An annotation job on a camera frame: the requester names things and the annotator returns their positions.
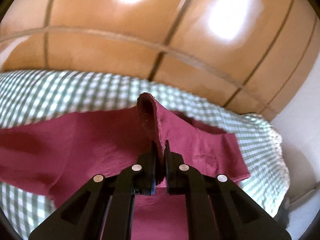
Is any floral bed sheet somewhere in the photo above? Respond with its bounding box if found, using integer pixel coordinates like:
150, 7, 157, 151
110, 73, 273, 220
269, 127, 291, 209

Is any green white checkered bedspread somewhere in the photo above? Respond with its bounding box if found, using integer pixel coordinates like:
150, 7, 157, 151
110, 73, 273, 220
0, 69, 291, 239

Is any wooden panelled wardrobe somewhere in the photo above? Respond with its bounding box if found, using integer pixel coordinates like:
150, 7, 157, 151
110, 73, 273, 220
1, 0, 319, 120

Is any dark red cloth garment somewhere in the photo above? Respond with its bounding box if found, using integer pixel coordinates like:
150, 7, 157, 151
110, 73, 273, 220
1, 93, 249, 239

